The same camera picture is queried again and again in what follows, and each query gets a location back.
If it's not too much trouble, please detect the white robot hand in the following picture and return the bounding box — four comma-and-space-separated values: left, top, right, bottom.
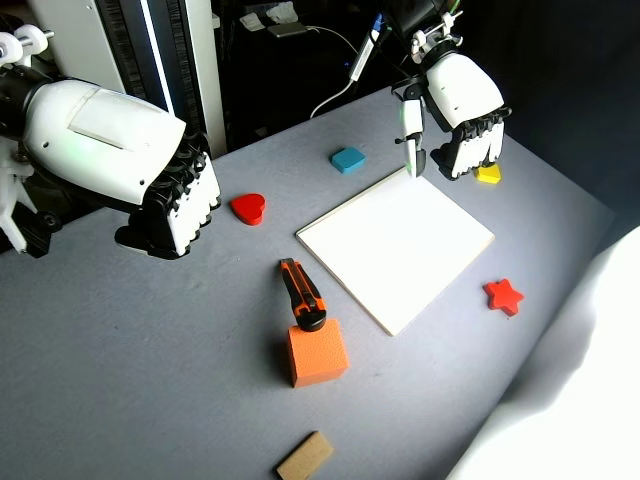
22, 77, 224, 261
392, 51, 512, 182

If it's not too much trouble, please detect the orange black utility knife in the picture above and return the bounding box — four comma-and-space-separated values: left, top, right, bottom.
279, 257, 329, 333

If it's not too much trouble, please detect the orange foam cube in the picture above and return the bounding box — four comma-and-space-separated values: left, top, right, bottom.
286, 319, 350, 389

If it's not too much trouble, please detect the yellow square block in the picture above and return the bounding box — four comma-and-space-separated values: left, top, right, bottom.
473, 163, 503, 185

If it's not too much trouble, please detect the grey white machine column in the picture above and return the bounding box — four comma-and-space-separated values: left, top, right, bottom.
27, 0, 229, 156

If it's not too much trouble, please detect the white adapter with blue plug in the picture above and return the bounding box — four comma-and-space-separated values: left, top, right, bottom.
348, 13, 389, 84

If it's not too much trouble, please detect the blue rounded square block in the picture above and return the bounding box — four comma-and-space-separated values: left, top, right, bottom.
330, 146, 367, 175

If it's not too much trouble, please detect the red heart block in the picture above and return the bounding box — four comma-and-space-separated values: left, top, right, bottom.
229, 192, 267, 227

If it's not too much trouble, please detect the grey power bank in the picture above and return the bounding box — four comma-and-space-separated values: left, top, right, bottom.
266, 21, 309, 39

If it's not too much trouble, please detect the white crumpled object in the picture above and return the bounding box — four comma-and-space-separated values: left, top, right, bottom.
264, 2, 300, 25

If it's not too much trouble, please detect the red star block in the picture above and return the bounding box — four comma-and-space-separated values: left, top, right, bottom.
482, 278, 526, 318

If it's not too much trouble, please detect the bright white blurred shell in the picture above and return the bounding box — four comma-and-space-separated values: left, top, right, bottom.
444, 234, 640, 480

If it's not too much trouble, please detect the tan wooden rectangular block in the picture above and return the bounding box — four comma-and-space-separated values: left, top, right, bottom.
275, 430, 335, 480

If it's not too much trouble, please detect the thick white cable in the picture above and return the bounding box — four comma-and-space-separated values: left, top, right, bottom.
309, 77, 357, 120

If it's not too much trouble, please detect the thin white cable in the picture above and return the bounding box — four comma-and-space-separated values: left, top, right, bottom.
305, 24, 362, 52

